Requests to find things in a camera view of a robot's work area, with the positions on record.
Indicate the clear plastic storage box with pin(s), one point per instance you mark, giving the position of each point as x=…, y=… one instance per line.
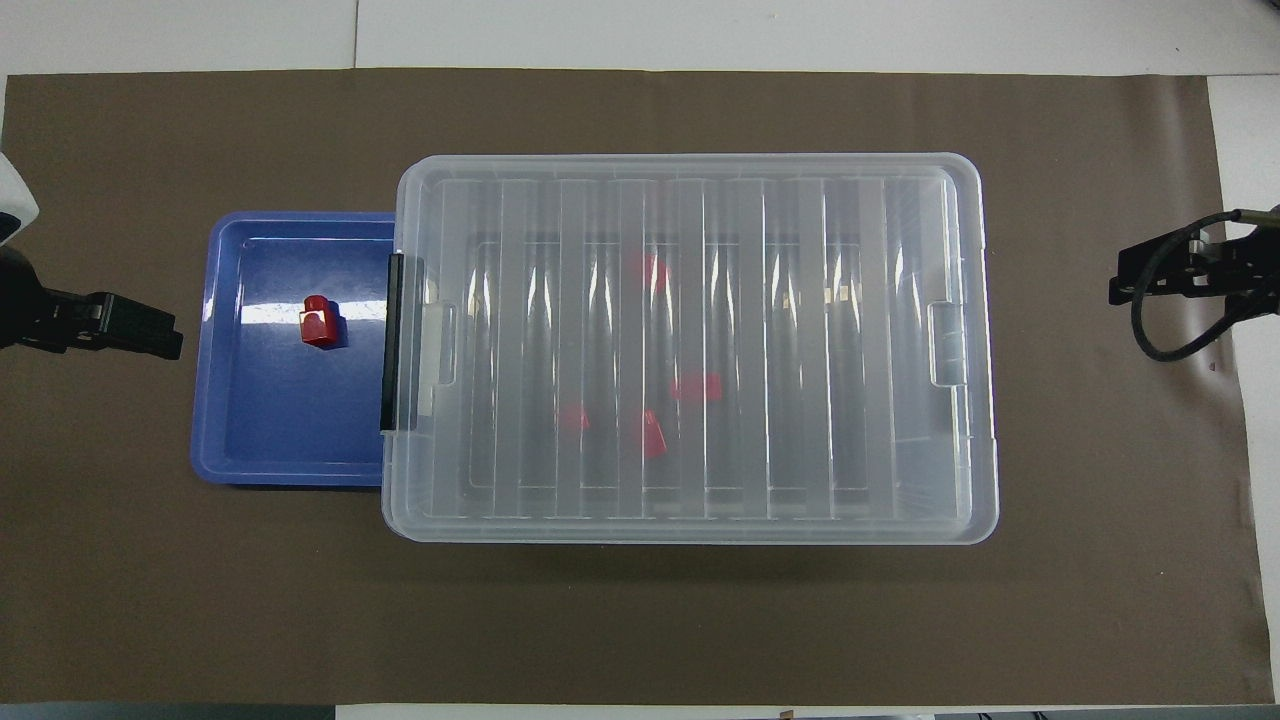
x=760, y=170
x=800, y=330

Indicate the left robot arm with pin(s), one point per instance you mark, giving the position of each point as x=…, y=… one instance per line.
x=12, y=190

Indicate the red block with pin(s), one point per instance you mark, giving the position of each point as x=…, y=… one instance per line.
x=648, y=271
x=574, y=418
x=697, y=387
x=319, y=324
x=653, y=436

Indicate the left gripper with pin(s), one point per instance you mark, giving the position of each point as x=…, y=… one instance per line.
x=18, y=300

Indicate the blue plastic tray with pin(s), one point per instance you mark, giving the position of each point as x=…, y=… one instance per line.
x=280, y=420

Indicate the black box latch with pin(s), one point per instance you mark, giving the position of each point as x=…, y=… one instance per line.
x=392, y=340

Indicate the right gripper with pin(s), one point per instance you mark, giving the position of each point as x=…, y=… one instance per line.
x=1264, y=270

